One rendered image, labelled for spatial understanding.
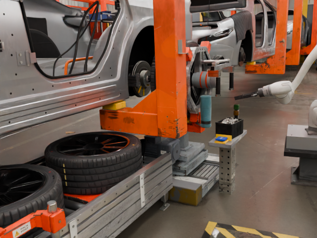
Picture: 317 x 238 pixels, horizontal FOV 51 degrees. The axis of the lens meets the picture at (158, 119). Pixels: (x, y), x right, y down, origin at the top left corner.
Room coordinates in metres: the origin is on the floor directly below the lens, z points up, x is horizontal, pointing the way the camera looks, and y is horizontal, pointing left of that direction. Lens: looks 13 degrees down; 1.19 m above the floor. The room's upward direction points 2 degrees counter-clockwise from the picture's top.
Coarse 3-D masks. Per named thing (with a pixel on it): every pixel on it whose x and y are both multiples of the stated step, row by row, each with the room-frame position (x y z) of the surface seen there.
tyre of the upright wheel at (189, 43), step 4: (188, 40) 2.80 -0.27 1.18; (192, 40) 2.86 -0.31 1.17; (188, 44) 2.76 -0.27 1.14; (192, 44) 2.84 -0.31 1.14; (196, 44) 2.91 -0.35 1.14; (152, 60) 2.71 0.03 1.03; (152, 64) 2.68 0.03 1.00; (152, 68) 2.66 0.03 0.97; (204, 68) 3.06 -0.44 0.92; (152, 72) 2.65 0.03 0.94; (152, 76) 2.64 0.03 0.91; (152, 80) 2.64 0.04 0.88; (152, 84) 2.64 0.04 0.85; (152, 88) 2.64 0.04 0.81; (204, 88) 3.06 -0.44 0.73; (188, 112) 2.74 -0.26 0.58; (188, 116) 2.75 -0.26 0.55
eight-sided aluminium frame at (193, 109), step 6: (192, 48) 2.69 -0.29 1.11; (198, 48) 2.73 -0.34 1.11; (204, 48) 2.85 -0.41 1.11; (204, 54) 2.96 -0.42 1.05; (192, 60) 2.63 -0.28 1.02; (186, 66) 2.58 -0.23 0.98; (210, 66) 2.99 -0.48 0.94; (186, 72) 2.56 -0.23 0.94; (186, 78) 2.56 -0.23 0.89; (186, 84) 2.56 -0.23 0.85; (186, 90) 2.56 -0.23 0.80; (204, 90) 2.99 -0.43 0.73; (210, 90) 2.97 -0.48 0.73; (192, 102) 2.62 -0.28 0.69; (192, 108) 2.64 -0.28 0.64; (198, 108) 2.72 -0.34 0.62
